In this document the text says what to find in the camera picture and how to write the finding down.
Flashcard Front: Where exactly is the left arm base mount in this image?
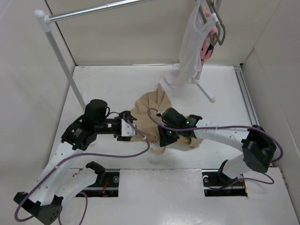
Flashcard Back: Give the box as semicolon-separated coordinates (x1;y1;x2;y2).
82;169;120;198

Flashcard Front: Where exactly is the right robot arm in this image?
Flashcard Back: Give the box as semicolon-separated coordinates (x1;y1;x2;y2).
156;108;277;185

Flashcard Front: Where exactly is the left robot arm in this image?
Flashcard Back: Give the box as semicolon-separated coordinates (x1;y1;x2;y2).
14;99;140;225

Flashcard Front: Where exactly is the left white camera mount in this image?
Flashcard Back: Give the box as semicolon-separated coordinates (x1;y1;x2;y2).
120;119;136;137

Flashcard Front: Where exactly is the white tank top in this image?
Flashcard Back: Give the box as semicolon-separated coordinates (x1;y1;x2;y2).
159;0;218;91

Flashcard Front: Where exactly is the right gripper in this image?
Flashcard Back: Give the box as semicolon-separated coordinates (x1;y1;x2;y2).
158;122;180;146

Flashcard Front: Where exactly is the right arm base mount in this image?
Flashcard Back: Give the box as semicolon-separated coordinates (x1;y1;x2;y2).
202;169;248;197

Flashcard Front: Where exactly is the white clothes rack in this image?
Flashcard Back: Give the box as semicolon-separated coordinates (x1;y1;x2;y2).
34;0;225;113

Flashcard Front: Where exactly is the beige t shirt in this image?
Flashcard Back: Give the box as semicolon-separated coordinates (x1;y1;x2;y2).
130;84;203;155

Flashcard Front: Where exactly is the aluminium rail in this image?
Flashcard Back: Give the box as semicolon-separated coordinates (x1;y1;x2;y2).
233;66;260;126

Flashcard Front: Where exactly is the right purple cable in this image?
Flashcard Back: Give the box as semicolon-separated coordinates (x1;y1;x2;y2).
147;108;284;189

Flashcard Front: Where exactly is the pink patterned garment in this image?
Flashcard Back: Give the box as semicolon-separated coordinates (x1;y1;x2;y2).
199;7;218;65

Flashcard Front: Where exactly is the grey clothes hanger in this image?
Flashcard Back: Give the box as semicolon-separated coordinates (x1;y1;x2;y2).
206;0;226;46

